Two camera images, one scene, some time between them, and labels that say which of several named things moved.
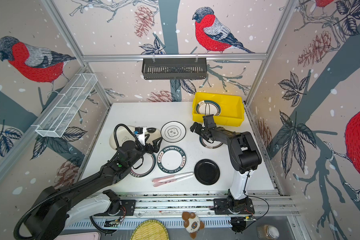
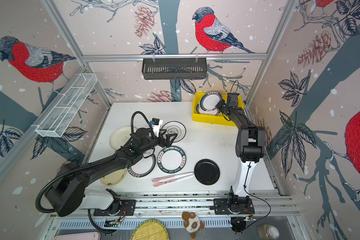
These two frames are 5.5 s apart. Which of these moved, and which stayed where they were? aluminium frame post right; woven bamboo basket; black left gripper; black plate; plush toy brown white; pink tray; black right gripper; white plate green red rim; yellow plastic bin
Moved: white plate green red rim; black right gripper; black left gripper
Stayed: woven bamboo basket; plush toy brown white; yellow plastic bin; pink tray; black plate; aluminium frame post right
